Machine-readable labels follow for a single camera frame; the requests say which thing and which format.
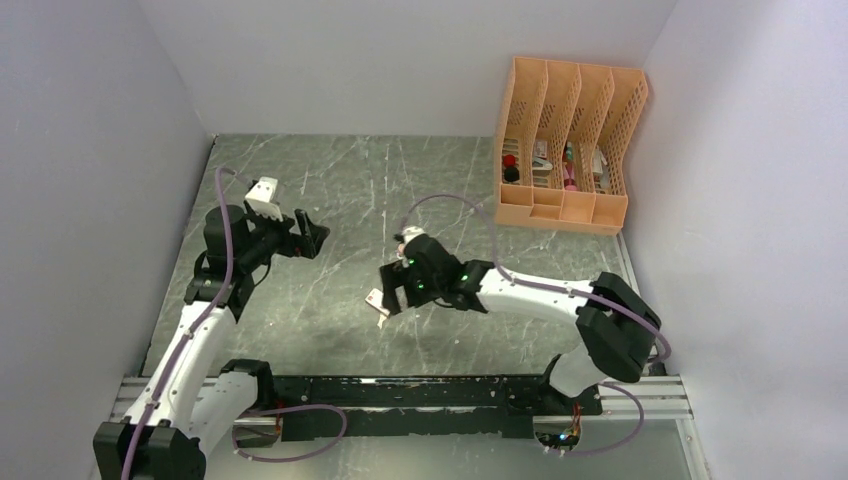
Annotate orange file organizer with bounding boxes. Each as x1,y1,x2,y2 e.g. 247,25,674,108
493,57,649,236

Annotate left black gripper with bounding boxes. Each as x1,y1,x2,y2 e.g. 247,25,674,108
238,205,329,271

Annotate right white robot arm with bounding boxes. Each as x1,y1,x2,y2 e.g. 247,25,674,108
379,233,661,414

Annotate red black item in organizer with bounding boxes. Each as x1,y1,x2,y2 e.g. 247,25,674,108
502,154,521,184

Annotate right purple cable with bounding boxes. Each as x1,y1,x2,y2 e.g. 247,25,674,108
396,193,672,458

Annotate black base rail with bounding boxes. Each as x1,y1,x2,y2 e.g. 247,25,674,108
234,374,603,447

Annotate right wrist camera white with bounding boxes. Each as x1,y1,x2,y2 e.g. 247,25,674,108
400,225,426,244

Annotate purple cable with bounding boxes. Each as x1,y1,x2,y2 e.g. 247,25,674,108
396,193,672,458
117,165,348,480

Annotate pink items in organizer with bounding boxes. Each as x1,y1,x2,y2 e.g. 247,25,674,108
531,140,612,194

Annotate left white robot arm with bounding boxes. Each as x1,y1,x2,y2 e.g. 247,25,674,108
93,204,330,479

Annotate red white staple box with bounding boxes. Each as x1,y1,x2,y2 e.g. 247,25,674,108
365,288,390,318

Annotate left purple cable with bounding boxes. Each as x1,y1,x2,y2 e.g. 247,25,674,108
117,165,348,480

